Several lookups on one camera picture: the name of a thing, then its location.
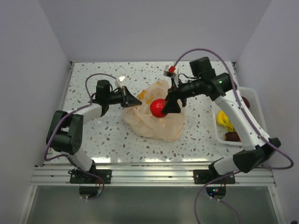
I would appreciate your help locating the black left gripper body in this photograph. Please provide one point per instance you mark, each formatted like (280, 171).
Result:
(119, 97)

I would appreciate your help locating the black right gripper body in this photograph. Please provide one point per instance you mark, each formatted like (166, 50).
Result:
(189, 88)

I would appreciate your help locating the banana print plastic bag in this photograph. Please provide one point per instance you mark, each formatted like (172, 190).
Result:
(143, 123)

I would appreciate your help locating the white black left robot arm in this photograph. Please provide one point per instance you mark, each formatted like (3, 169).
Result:
(65, 134)

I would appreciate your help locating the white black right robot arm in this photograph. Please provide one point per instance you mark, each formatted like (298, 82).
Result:
(214, 86)

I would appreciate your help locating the yellow fake banana bunch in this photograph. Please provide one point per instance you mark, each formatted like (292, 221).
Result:
(223, 120)

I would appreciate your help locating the dark red fake apple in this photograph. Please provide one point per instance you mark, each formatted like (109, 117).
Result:
(246, 102)

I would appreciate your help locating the dark red fake passionfruit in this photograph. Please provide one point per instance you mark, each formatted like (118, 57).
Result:
(232, 136)

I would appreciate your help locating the white perforated plastic basket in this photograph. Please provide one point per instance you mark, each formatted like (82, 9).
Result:
(248, 122)

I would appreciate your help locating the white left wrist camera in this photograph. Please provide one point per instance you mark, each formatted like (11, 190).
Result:
(119, 81)

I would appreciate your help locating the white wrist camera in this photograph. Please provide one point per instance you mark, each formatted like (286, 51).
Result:
(119, 81)
(172, 73)

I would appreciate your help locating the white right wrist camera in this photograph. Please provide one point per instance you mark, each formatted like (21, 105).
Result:
(172, 73)

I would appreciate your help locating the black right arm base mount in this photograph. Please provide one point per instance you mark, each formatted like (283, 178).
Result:
(203, 176)

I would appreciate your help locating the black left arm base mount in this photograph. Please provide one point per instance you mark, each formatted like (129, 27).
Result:
(93, 176)

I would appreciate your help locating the aluminium table frame rail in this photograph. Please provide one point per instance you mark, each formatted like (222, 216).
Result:
(144, 162)

